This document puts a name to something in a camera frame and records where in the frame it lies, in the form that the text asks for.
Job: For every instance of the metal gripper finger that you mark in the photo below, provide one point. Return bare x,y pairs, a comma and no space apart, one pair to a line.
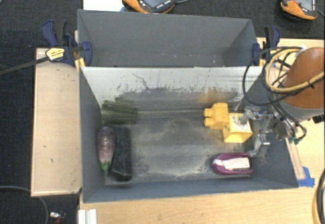
259,147
251,115

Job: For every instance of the yellow box with print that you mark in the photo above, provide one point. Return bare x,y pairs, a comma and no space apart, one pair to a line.
237,129

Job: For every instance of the purple and white stapler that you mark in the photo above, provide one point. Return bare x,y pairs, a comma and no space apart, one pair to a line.
232,164

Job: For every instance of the yellow toy building block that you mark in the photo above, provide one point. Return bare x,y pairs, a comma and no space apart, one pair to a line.
216,116

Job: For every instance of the grey metal bin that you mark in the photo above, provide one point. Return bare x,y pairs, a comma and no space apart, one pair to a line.
165,141

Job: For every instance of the dark green flat block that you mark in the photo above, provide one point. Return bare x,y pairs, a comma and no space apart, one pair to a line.
119,113

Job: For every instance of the black sponge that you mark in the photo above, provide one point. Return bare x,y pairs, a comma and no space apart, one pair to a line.
123,154

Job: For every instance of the purple toy eggplant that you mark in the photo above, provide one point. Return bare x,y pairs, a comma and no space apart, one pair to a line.
105,145

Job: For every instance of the pale wood board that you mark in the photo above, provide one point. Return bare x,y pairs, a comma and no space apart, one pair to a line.
56,126

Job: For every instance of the black cylinder on white bracket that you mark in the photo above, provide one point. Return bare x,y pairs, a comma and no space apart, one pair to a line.
319,119

